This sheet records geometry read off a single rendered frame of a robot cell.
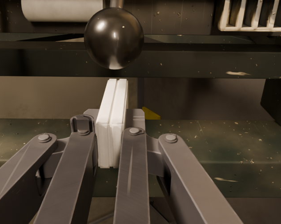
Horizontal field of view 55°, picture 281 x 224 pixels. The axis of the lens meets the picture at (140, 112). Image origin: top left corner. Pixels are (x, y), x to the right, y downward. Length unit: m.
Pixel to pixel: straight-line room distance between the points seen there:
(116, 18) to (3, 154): 0.26
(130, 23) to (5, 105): 2.35
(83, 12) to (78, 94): 2.34
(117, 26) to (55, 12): 0.14
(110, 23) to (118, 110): 0.05
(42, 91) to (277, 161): 2.28
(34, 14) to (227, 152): 0.27
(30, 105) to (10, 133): 2.11
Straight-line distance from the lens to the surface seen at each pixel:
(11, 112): 2.52
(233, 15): 0.32
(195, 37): 1.06
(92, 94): 2.68
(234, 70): 0.41
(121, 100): 0.17
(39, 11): 0.30
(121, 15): 0.17
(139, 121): 0.16
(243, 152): 0.37
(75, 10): 0.29
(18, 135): 0.41
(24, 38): 1.15
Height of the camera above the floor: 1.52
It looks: 29 degrees down
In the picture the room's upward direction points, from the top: 105 degrees counter-clockwise
